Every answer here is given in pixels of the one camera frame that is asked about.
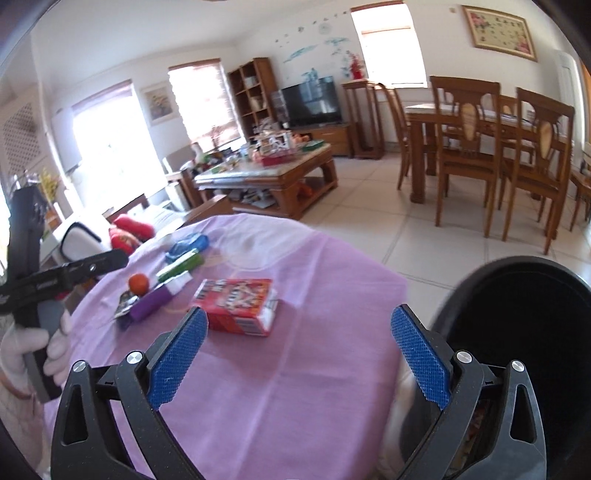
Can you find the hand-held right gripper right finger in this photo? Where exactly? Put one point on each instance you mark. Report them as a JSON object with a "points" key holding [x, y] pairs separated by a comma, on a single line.
{"points": [[422, 360]]}

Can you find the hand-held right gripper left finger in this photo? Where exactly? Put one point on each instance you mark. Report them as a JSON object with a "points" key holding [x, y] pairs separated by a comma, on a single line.
{"points": [[178, 360]]}

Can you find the tall wooden plant stand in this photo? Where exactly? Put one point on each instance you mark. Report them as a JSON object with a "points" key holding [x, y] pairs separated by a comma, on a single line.
{"points": [[364, 120]]}

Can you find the orange round fruit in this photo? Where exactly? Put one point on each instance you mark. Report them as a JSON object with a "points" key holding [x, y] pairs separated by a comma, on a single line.
{"points": [[139, 284]]}

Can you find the pink tablecloth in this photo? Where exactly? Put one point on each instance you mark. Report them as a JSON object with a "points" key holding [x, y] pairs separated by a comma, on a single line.
{"points": [[286, 378]]}

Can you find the black trash bin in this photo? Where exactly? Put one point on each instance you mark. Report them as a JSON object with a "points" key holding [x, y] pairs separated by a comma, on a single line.
{"points": [[517, 314]]}

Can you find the framed floral picture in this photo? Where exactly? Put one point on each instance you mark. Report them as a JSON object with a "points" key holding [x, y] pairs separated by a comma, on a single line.
{"points": [[501, 32]]}

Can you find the green packet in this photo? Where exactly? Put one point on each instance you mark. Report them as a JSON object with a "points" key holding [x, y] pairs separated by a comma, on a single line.
{"points": [[182, 266]]}

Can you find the wooden coffee table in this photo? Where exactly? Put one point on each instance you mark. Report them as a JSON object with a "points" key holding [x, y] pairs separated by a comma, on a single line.
{"points": [[277, 180]]}

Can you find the blue tissue packet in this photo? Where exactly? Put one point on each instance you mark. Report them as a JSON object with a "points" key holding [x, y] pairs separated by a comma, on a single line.
{"points": [[187, 247]]}

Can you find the crumpled silver wrapper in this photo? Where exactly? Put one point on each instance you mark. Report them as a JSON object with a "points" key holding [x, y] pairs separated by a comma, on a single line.
{"points": [[124, 307]]}

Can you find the small red drink carton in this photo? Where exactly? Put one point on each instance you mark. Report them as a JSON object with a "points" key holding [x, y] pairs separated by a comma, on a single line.
{"points": [[235, 304]]}

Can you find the wooden bookshelf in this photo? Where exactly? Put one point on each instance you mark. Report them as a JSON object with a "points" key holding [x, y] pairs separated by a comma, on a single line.
{"points": [[254, 97]]}

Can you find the white wrapper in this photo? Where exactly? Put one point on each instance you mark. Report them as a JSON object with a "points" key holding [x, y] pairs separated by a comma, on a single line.
{"points": [[179, 282]]}

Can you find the flat screen television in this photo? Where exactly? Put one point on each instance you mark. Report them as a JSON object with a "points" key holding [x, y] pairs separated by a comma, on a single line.
{"points": [[311, 101]]}

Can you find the wooden dining table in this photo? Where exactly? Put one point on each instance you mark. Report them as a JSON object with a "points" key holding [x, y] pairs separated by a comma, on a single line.
{"points": [[420, 115]]}

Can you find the yellow artificial flowers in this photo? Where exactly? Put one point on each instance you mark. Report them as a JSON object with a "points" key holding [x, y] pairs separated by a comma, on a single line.
{"points": [[50, 184]]}

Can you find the red flower vase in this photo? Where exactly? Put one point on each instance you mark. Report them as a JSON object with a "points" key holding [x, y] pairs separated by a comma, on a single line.
{"points": [[356, 67]]}

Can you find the wooden television stand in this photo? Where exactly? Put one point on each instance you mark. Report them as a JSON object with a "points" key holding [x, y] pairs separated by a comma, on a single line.
{"points": [[332, 141]]}

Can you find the sunflower painting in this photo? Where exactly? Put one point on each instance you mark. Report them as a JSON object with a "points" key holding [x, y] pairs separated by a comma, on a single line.
{"points": [[157, 102]]}

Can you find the person's left hand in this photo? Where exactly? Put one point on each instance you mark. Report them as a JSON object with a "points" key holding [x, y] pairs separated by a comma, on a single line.
{"points": [[59, 346]]}

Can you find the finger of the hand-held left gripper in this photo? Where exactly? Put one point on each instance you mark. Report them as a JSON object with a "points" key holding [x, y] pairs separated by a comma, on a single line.
{"points": [[69, 274]]}

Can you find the white standing air conditioner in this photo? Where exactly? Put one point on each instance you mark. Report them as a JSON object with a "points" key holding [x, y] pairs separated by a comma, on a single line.
{"points": [[569, 92]]}

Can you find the red cushion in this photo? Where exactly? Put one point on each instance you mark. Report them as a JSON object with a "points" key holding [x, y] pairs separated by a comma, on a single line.
{"points": [[136, 226], [123, 242]]}

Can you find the person's left forearm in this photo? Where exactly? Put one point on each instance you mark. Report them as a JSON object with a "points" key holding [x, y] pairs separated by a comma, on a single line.
{"points": [[18, 424]]}

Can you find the wooden dining chair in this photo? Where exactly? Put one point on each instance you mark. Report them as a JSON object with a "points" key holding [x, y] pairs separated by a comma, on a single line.
{"points": [[395, 129], [540, 175], [582, 184], [466, 157]]}

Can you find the purple packet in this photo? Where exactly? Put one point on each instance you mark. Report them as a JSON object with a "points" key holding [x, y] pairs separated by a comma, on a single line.
{"points": [[147, 307]]}

